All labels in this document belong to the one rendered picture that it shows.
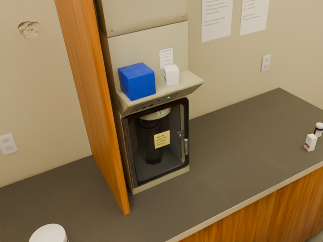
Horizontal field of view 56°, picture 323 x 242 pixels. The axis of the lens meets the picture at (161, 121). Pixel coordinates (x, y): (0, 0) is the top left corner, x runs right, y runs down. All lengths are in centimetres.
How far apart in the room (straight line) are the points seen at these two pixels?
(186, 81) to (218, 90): 89
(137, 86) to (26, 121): 73
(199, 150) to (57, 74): 85
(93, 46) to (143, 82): 21
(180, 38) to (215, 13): 65
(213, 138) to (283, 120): 48
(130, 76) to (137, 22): 19
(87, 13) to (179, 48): 42
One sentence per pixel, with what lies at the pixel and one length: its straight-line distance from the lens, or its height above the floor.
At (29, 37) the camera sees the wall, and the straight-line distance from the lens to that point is 147.
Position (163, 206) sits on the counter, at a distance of 144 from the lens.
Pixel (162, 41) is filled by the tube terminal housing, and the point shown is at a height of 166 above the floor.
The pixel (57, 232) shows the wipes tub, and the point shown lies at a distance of 126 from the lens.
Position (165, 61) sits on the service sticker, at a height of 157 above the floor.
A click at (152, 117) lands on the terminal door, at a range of 126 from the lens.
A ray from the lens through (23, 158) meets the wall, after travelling 173.
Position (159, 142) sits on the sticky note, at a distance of 135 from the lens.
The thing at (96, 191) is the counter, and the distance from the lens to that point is 156.
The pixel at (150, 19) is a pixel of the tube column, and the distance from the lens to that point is 112.
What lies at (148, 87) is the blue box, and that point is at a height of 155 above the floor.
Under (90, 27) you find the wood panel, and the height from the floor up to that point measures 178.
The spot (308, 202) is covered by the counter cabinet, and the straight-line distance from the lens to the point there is 208.
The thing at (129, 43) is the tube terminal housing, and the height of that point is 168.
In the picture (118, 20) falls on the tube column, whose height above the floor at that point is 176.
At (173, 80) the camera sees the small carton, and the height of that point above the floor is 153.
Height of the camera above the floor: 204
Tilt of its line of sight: 34 degrees down
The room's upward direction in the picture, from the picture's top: 4 degrees counter-clockwise
